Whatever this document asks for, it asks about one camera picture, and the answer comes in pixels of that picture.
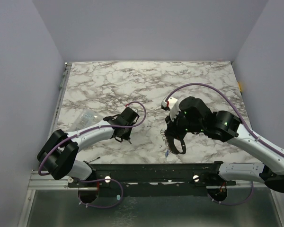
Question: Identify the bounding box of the wire keyring with keys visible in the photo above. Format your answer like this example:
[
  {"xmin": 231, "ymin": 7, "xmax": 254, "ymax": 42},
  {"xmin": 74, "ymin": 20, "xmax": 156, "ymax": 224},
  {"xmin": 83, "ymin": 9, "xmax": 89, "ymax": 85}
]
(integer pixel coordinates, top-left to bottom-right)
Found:
[{"xmin": 160, "ymin": 129, "xmax": 170, "ymax": 159}]

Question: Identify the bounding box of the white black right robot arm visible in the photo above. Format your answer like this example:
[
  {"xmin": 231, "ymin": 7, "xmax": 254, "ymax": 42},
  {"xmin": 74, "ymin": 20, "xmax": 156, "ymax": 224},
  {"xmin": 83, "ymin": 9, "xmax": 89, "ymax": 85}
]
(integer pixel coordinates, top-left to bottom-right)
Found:
[{"xmin": 161, "ymin": 96, "xmax": 284, "ymax": 193}]

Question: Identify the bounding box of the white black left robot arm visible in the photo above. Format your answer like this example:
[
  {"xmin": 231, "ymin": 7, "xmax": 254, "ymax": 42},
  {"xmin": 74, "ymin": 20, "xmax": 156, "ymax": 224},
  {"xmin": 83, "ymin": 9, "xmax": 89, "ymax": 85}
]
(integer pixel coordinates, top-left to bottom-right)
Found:
[{"xmin": 37, "ymin": 107, "xmax": 139, "ymax": 187}]

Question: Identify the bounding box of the clear plastic compartment box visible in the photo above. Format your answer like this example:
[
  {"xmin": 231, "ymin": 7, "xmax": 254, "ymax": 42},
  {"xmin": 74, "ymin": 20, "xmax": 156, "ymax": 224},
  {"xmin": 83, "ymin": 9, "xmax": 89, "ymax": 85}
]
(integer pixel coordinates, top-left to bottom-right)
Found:
[{"xmin": 69, "ymin": 109, "xmax": 103, "ymax": 131}]

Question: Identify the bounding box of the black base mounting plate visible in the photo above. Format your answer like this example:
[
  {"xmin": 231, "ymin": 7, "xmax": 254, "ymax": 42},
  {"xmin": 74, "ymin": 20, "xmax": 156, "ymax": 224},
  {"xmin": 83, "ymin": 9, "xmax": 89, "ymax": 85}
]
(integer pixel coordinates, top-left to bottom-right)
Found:
[{"xmin": 39, "ymin": 162, "xmax": 242, "ymax": 197}]

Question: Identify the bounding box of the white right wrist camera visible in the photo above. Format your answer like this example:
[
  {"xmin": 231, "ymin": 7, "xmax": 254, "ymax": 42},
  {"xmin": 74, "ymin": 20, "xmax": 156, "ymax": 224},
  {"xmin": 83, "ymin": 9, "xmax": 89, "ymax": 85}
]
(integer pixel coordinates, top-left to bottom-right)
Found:
[{"xmin": 161, "ymin": 97, "xmax": 180, "ymax": 121}]

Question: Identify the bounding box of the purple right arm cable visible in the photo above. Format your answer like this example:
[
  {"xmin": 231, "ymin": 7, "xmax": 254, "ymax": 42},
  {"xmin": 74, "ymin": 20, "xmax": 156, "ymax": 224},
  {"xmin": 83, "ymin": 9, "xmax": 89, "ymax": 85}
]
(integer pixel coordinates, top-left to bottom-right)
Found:
[{"xmin": 167, "ymin": 82, "xmax": 284, "ymax": 206}]

